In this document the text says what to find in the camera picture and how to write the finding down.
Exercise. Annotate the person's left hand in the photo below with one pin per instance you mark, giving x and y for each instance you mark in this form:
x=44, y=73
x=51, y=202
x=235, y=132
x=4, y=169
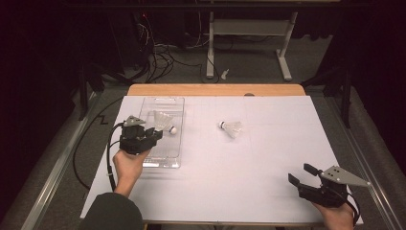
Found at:
x=127, y=169

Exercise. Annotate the metal floor rail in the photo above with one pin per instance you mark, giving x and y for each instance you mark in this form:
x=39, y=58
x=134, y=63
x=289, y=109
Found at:
x=361, y=159
x=54, y=172

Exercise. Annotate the black metal stand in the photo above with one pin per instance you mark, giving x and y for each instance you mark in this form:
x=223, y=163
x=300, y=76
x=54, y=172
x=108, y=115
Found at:
x=83, y=96
x=346, y=102

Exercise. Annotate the clear plastic container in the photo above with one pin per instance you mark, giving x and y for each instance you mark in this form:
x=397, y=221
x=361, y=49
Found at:
x=169, y=150

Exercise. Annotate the white shuttlecock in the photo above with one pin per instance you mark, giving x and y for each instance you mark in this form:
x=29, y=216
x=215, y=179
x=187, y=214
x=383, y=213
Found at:
x=162, y=119
x=232, y=128

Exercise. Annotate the small white floor object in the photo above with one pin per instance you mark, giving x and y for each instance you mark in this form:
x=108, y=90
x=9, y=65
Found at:
x=224, y=75

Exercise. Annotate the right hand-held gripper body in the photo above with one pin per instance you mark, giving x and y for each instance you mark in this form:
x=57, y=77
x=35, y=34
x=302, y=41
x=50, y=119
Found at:
x=327, y=195

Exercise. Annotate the person's right hand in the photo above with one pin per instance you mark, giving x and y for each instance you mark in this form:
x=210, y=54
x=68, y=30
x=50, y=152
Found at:
x=336, y=218

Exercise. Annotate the white metal desk frame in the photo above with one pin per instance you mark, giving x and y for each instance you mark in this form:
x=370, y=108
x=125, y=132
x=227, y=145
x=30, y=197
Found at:
x=249, y=27

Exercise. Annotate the white paper sheet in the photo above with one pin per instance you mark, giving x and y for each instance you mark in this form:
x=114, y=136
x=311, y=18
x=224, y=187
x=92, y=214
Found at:
x=255, y=191

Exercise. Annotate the dark equipment cabinet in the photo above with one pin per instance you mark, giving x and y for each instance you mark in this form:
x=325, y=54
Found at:
x=127, y=38

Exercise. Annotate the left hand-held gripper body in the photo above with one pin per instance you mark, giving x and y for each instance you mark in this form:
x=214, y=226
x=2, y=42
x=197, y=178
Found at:
x=134, y=142

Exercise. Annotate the wooden table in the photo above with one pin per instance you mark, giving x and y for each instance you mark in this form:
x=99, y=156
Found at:
x=207, y=90

